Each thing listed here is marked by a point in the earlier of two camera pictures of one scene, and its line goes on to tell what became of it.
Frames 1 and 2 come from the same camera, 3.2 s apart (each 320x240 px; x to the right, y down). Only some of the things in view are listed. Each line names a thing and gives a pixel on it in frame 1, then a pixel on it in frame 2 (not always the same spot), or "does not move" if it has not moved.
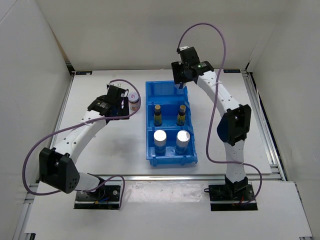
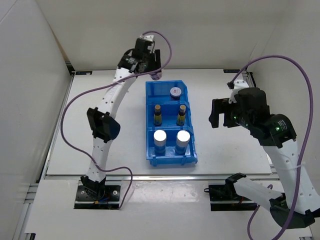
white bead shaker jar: [160, 141] does not move
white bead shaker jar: [183, 137] does not move
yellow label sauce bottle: [157, 115] does not move
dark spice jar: [133, 100] → [156, 76]
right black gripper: [176, 67] → [220, 106]
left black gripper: [124, 111] → [156, 65]
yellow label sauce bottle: [181, 116] does not move
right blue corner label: [232, 71] does not move
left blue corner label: [83, 72] does not move
